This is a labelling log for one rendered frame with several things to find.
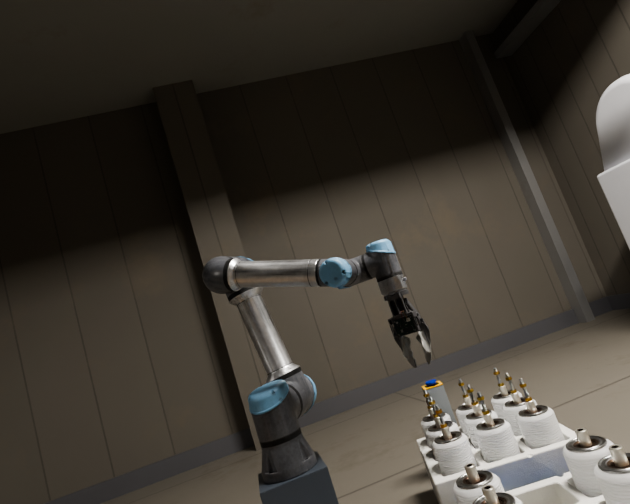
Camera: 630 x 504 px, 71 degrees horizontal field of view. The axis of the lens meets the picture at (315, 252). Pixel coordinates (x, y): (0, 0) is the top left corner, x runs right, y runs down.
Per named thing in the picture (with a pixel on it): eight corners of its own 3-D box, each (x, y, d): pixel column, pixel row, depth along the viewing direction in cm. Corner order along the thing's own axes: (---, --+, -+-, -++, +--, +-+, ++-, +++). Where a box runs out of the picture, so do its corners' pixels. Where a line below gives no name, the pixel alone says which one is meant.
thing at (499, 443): (542, 494, 111) (515, 423, 114) (507, 507, 111) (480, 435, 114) (524, 481, 121) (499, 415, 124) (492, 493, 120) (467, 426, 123)
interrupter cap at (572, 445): (578, 457, 86) (577, 454, 86) (559, 446, 93) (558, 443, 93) (616, 445, 85) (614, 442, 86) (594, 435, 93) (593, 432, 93)
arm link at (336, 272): (185, 255, 129) (345, 249, 111) (207, 256, 139) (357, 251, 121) (185, 295, 128) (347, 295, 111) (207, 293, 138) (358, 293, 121)
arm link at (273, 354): (274, 432, 128) (201, 267, 140) (295, 416, 142) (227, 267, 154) (308, 416, 125) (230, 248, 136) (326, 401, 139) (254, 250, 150)
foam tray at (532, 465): (460, 559, 108) (434, 484, 111) (434, 494, 147) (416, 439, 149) (617, 513, 106) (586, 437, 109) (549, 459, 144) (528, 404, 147)
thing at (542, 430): (585, 485, 109) (556, 412, 112) (544, 492, 112) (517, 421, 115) (574, 469, 118) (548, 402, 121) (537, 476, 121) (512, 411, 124)
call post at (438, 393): (455, 479, 152) (423, 390, 157) (451, 472, 159) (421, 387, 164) (475, 473, 152) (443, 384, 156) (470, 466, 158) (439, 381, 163)
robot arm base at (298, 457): (264, 489, 111) (253, 449, 112) (262, 473, 125) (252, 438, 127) (321, 467, 114) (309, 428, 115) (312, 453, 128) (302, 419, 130)
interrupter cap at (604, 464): (615, 480, 74) (613, 475, 74) (590, 465, 81) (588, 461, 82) (658, 466, 74) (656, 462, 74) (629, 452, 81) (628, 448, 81)
